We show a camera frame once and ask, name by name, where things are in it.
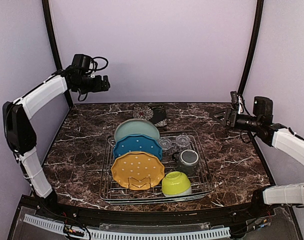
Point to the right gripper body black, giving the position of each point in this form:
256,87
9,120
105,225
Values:
231,118

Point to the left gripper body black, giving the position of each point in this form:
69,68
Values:
102,84

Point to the grey mug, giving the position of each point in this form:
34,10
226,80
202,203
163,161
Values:
187,161

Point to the light green flower plate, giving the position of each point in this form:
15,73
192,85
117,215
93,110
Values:
136,126

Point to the blue dotted plate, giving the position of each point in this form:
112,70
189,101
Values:
137,143

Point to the yellow dotted plate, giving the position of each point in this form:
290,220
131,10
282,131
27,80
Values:
137,171

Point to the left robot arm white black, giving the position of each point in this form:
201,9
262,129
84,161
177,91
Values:
79,77

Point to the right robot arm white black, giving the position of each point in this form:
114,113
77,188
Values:
272,134

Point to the clear glass right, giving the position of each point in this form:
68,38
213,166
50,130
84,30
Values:
183,140

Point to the clear glass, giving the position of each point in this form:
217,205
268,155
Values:
183,140
166,145

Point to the clear glass left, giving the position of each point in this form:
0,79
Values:
166,145

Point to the lime green bowl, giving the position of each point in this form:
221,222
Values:
176,183

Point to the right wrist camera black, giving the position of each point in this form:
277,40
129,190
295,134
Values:
237,102

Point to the left black frame post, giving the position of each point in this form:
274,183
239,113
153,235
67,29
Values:
51,34

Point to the black frame post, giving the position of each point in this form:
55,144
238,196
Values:
252,46
51,34

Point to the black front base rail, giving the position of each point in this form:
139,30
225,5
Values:
238,217

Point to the right black frame post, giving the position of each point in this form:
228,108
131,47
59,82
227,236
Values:
252,46

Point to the white slotted cable duct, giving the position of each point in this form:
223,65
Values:
129,232

